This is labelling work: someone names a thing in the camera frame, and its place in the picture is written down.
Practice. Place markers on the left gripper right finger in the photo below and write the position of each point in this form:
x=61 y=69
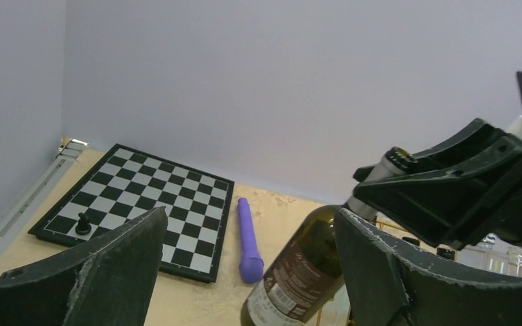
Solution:
x=392 y=282

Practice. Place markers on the purple cylinder tool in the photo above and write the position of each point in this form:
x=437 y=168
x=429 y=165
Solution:
x=251 y=265

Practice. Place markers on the black white chessboard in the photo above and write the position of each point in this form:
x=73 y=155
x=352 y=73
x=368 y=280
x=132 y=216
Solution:
x=126 y=183

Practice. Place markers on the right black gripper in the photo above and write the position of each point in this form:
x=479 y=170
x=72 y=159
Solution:
x=454 y=193

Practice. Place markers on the aluminium rail left edge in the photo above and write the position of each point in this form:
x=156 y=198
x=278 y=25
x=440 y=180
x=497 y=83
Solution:
x=17 y=215

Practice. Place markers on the dark green wine bottle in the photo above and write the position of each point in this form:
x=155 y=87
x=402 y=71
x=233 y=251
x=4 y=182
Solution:
x=306 y=273

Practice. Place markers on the blue dash bottle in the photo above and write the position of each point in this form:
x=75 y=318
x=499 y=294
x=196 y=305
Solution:
x=482 y=256

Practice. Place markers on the gold wire wine rack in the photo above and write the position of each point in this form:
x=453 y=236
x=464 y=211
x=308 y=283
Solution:
x=398 y=231

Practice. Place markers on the black chess pawn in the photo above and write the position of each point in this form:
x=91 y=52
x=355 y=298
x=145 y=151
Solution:
x=83 y=226

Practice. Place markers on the clear round glass bottle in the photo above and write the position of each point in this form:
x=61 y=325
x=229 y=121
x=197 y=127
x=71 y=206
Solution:
x=514 y=260

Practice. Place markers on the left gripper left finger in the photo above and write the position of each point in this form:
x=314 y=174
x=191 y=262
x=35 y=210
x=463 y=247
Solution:
x=107 y=280

